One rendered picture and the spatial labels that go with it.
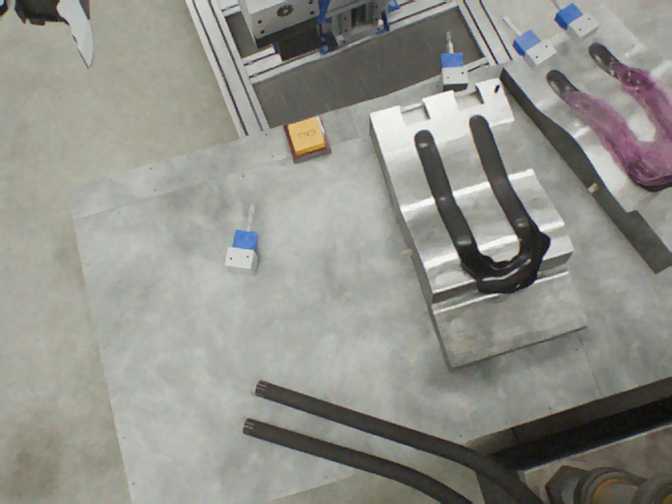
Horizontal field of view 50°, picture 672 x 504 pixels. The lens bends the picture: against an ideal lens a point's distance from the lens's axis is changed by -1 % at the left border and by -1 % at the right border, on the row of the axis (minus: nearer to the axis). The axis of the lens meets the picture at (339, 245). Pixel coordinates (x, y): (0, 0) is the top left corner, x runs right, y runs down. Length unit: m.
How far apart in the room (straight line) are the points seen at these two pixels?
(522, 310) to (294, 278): 0.43
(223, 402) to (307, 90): 1.11
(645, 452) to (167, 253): 0.98
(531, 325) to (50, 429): 1.52
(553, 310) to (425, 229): 0.27
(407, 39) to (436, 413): 1.26
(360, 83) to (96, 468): 1.37
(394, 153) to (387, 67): 0.87
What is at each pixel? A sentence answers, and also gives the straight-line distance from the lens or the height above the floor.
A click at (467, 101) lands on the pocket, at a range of 1.48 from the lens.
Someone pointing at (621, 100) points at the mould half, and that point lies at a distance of 1.51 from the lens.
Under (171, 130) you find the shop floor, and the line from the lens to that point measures 2.47.
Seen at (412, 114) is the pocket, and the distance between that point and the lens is 1.46.
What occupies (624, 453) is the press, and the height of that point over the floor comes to 0.79.
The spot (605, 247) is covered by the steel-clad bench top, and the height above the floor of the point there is 0.80.
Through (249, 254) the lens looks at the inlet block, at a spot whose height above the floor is 0.85.
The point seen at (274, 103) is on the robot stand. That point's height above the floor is 0.21.
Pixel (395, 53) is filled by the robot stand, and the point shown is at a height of 0.21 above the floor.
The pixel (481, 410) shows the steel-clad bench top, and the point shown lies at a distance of 1.40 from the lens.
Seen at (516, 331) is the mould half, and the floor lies 0.86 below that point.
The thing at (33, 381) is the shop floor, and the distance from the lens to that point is 2.41.
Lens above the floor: 2.18
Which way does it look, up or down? 75 degrees down
